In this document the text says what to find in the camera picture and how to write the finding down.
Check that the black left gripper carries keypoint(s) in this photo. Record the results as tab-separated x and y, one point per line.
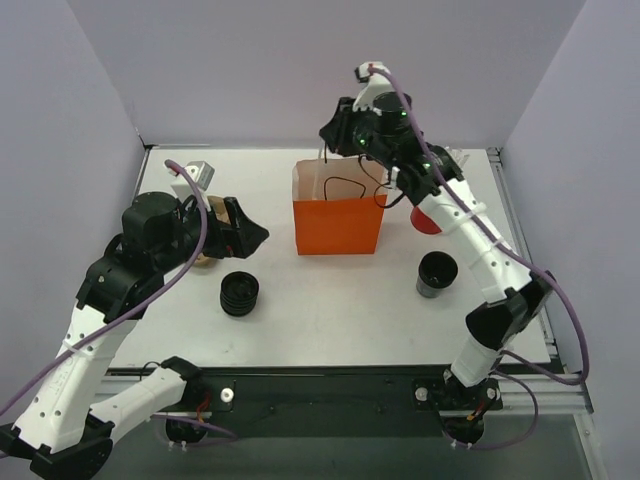
228	230

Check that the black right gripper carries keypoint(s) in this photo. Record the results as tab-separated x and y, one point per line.
335	129

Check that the orange paper bag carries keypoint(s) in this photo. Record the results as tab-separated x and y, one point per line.
337	205

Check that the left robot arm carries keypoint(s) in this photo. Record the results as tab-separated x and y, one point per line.
65	433

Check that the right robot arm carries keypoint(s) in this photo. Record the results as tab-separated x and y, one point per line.
434	184

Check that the stack of black lids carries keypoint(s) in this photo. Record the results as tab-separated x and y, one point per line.
239	291

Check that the white wrapped straws bundle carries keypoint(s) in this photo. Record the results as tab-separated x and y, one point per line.
459	156

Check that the red cylindrical cup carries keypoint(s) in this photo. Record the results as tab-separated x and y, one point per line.
423	223

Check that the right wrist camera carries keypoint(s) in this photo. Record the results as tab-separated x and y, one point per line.
372	76

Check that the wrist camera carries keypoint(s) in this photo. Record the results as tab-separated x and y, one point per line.
372	76
200	172

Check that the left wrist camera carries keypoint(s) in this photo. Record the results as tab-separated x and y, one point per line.
200	172

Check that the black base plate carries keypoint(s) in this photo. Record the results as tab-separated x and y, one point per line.
406	401

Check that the aluminium frame rail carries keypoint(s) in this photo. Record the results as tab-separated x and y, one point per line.
553	398

